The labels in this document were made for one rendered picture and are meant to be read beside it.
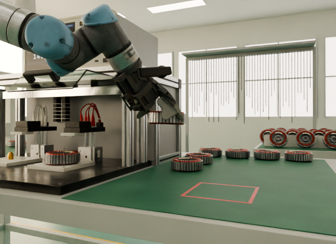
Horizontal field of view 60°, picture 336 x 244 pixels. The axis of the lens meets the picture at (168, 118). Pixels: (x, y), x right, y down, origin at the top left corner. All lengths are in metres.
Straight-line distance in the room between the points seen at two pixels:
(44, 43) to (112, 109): 0.67
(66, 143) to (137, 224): 0.82
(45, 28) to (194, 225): 0.44
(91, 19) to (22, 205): 0.46
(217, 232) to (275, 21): 7.11
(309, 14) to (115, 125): 6.66
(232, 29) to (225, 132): 2.52
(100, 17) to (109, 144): 0.63
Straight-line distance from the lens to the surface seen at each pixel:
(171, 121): 0.80
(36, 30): 0.59
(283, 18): 7.51
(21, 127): 1.23
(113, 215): 0.62
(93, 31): 0.72
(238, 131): 7.25
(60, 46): 0.58
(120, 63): 0.73
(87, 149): 1.12
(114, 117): 1.20
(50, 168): 0.96
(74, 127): 1.05
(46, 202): 0.72
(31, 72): 0.89
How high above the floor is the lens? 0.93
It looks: level
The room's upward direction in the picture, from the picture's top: straight up
